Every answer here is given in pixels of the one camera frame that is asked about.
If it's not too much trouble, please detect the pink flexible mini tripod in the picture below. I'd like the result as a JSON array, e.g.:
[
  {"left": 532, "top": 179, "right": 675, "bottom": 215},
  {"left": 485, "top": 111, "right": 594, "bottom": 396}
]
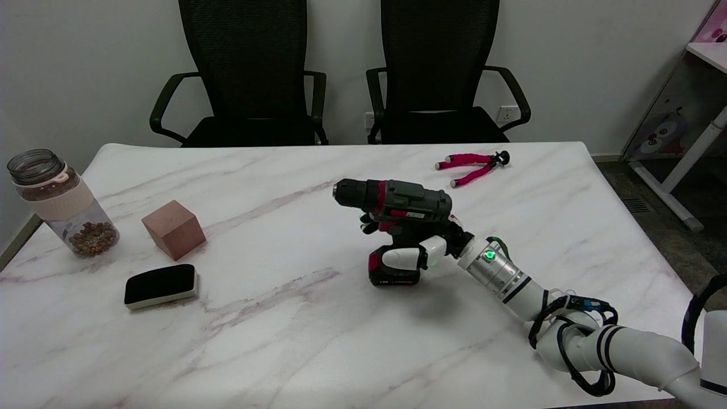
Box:
[{"left": 434, "top": 151, "right": 511, "bottom": 189}]

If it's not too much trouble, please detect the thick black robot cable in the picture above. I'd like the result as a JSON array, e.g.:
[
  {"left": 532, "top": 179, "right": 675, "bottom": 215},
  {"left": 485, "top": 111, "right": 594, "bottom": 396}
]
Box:
[{"left": 681, "top": 275, "right": 727, "bottom": 354}]

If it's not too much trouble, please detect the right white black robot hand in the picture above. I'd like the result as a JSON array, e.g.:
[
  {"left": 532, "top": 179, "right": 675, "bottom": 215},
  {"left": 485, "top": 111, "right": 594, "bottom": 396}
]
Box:
[{"left": 360, "top": 211, "right": 475, "bottom": 272}]

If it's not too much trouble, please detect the white desk with cartoon panel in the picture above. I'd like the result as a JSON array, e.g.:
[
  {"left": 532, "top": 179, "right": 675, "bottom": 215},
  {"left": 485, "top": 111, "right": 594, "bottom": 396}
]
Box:
[{"left": 621, "top": 0, "right": 727, "bottom": 232}]

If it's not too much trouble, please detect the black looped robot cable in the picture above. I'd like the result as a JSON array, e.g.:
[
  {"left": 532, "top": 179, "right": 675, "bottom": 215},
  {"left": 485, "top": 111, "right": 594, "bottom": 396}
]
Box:
[{"left": 528, "top": 291, "right": 620, "bottom": 397}]

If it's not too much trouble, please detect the black mesh office chair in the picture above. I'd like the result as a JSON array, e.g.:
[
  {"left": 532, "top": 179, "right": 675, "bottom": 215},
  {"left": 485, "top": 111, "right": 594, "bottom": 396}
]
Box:
[
  {"left": 149, "top": 0, "right": 329, "bottom": 148},
  {"left": 366, "top": 0, "right": 532, "bottom": 145}
]

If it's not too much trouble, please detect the dark green red power screwdriver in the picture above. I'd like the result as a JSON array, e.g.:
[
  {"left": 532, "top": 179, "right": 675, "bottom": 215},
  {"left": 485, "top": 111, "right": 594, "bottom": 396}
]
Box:
[{"left": 332, "top": 178, "right": 453, "bottom": 287}]

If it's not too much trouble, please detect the brown wooden cube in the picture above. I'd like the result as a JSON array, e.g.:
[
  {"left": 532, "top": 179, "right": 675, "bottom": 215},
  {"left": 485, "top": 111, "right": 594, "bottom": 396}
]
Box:
[{"left": 141, "top": 200, "right": 207, "bottom": 261}]

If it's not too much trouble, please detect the black whiteboard eraser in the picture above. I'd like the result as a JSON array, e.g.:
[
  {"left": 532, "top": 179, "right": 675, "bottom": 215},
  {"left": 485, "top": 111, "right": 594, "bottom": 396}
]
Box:
[{"left": 124, "top": 264, "right": 199, "bottom": 311}]

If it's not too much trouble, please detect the clear jar with nuts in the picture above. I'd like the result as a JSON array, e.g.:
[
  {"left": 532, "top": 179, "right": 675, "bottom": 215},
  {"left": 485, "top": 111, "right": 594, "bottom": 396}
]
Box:
[{"left": 7, "top": 149, "right": 120, "bottom": 258}]

